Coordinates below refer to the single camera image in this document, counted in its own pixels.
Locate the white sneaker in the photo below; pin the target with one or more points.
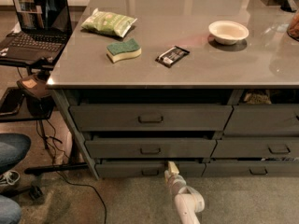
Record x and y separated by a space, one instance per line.
9 178

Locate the brown jar at edge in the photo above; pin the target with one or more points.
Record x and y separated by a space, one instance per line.
293 29

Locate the grey drawer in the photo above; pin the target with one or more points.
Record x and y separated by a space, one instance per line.
272 147
252 169
263 120
150 147
146 117
124 169

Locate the green chip bag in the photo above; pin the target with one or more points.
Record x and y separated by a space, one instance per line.
108 23

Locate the black device with sticky note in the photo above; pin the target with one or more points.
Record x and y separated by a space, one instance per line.
38 99

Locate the person leg in jeans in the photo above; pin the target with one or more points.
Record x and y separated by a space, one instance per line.
13 149

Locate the black snack bar wrapper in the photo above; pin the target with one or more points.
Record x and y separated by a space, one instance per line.
171 56

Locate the white bowl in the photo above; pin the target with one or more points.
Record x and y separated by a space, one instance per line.
228 32

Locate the black open laptop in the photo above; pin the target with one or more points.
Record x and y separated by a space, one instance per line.
45 30

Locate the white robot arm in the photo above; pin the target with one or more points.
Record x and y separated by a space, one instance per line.
187 200

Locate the green yellow sponge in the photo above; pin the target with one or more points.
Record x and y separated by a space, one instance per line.
123 50

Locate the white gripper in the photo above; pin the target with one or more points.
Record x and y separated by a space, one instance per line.
173 179

